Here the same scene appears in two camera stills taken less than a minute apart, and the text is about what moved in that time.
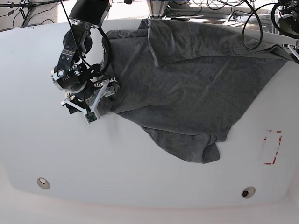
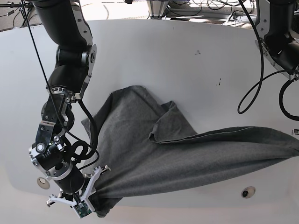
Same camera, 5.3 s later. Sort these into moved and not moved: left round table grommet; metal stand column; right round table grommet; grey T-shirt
Moved: grey T-shirt
Not moved: right round table grommet; left round table grommet; metal stand column
